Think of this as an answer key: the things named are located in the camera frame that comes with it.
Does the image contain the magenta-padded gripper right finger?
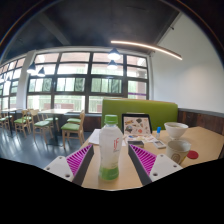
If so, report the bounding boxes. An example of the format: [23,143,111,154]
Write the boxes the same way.
[128,143,184,187]

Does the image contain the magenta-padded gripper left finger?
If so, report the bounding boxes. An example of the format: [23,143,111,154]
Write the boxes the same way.
[43,144,95,187]

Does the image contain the green-capped white drink bottle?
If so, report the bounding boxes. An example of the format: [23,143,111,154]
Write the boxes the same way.
[98,114,124,182]

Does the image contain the small black box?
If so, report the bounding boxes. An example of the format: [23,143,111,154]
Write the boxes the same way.
[127,140,145,149]

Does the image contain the colourful sticker sheet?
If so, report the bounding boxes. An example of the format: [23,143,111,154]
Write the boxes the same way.
[124,133,158,144]

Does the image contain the white printed cup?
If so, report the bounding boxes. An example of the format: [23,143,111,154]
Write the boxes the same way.
[165,139,192,165]

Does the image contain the black-framed tablet with pictures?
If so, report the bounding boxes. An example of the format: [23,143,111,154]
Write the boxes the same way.
[121,113,153,136]

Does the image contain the white ceramic bowl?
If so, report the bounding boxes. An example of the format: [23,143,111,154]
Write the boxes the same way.
[163,121,190,140]

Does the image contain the flat round red coaster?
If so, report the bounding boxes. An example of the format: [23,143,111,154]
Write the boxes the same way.
[186,150,200,160]

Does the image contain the green upholstered bench back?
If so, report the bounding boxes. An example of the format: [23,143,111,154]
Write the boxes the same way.
[100,97,179,132]

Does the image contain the wooden chairs with green seats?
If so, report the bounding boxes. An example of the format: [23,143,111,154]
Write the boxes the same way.
[0,109,86,147]

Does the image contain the light wooden dining table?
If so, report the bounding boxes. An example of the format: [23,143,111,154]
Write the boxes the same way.
[39,108,74,147]

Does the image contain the hanging pendant lamps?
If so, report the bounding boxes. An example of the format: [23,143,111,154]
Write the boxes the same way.
[26,47,122,78]

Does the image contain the long curved ceiling light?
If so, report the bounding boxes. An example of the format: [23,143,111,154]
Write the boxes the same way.
[110,40,184,61]

